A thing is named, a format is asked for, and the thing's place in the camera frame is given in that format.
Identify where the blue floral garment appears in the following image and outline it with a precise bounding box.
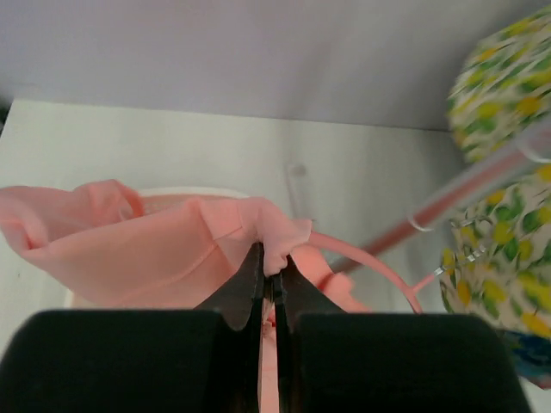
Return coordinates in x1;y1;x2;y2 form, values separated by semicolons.
500;330;550;390

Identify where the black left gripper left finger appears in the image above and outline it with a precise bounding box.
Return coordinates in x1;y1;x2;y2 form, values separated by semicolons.
1;243;263;412

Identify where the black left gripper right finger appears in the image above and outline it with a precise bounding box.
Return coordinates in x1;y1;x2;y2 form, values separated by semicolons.
274;264;530;412

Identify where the white silver clothes rack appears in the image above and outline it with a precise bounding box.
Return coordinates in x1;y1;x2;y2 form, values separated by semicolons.
286;128;551;274

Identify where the yellow lemon print garment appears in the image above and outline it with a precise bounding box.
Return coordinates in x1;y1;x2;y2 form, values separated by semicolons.
440;8;550;340

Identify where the pink skirt hanger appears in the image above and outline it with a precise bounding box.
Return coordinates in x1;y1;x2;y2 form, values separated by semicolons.
308;231;442;314

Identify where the pink pleated skirt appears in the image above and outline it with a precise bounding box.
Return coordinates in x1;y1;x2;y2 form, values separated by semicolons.
1;181;364;412

